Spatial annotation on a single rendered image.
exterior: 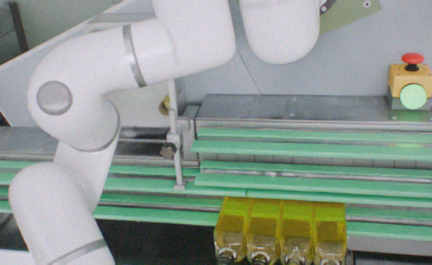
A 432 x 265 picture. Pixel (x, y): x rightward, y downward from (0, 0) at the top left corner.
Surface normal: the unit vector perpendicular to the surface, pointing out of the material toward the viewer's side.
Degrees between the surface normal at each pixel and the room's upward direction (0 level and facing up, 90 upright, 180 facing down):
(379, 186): 90
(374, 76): 0
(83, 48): 63
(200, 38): 18
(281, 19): 12
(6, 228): 90
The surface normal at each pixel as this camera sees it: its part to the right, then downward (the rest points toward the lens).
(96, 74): 0.53, 0.03
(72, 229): 0.46, -0.44
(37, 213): -0.13, -0.17
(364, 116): -0.07, -0.89
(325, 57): -0.19, 0.47
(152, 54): 0.05, 0.29
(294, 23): 0.32, 0.33
